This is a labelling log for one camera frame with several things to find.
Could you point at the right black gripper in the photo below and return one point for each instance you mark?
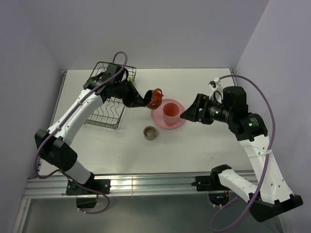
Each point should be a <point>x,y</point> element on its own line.
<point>193,113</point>

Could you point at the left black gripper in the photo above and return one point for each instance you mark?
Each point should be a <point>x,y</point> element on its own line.
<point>136,100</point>

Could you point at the dark brown ceramic mug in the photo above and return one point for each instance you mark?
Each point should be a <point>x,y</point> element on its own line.
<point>153,98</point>

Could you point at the pink plastic cup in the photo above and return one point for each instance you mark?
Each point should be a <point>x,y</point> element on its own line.
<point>170,113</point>

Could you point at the small grey speckled bowl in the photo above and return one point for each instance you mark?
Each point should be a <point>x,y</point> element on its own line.
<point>150,133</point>

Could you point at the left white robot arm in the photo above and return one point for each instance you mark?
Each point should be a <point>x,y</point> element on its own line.
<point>53,144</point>

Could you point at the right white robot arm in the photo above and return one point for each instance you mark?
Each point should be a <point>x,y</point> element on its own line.
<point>274,196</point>

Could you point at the pink round plate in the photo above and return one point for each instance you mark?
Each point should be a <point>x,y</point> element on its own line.
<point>157,115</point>

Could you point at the black wire dish rack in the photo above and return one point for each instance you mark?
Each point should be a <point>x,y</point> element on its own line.
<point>109,114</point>

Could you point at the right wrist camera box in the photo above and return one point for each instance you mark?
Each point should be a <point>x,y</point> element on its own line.
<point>216,89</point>

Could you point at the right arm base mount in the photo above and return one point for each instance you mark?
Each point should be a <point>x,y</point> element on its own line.
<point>205,183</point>

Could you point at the aluminium frame rail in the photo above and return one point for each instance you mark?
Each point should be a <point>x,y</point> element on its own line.
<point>120,185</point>

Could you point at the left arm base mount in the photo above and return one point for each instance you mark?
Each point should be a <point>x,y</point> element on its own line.
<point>88,197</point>

